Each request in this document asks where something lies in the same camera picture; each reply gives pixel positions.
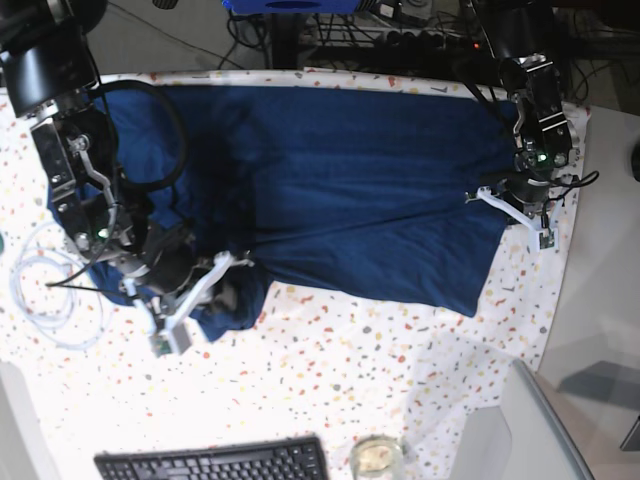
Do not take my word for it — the clear glass jar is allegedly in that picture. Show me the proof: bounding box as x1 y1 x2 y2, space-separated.
349 435 405 480

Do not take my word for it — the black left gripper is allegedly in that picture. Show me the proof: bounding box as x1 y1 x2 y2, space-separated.
502 172 552 215

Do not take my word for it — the black computer keyboard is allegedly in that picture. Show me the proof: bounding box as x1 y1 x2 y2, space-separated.
94 436 329 480

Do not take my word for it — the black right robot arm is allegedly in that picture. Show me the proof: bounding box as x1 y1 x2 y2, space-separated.
1 1 205 297

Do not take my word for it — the dark blue t-shirt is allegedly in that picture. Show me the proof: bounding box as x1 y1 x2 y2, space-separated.
47 84 524 344

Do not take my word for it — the grey monitor edge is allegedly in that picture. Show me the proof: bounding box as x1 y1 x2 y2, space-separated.
501 360 594 480

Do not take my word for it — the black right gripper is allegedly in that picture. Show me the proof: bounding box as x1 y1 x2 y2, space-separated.
114 222 204 296

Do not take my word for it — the terrazzo patterned tablecloth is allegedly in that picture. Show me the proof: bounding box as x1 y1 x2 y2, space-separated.
1 70 578 479

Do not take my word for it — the blue box at top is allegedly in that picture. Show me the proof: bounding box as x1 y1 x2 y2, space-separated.
222 0 378 15

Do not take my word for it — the coiled white cable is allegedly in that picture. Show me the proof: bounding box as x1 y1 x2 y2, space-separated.
10 222 109 351

